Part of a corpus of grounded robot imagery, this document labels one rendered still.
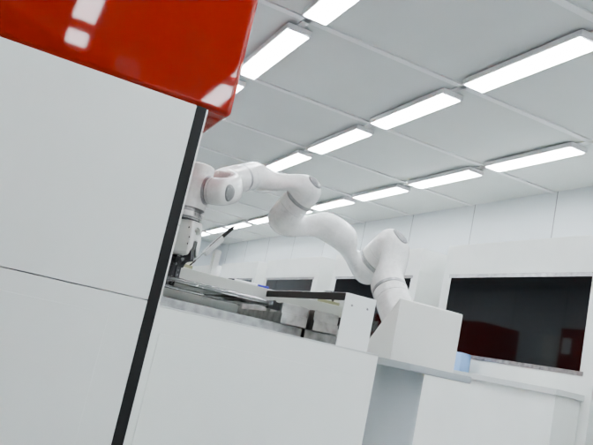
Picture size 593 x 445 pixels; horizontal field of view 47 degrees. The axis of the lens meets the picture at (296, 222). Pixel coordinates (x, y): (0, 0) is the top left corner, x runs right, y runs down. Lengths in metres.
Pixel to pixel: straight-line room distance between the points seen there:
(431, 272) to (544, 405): 2.30
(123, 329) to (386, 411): 1.03
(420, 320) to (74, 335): 1.14
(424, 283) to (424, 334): 4.60
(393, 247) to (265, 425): 0.94
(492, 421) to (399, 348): 3.19
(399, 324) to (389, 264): 0.32
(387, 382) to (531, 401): 2.91
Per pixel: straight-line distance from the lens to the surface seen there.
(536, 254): 5.54
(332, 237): 2.31
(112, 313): 1.33
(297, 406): 1.69
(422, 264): 6.72
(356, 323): 1.81
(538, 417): 4.93
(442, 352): 2.18
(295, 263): 9.33
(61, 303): 1.32
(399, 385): 2.14
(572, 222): 6.68
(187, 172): 1.38
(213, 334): 1.59
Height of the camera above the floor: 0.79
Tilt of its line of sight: 10 degrees up
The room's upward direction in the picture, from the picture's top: 12 degrees clockwise
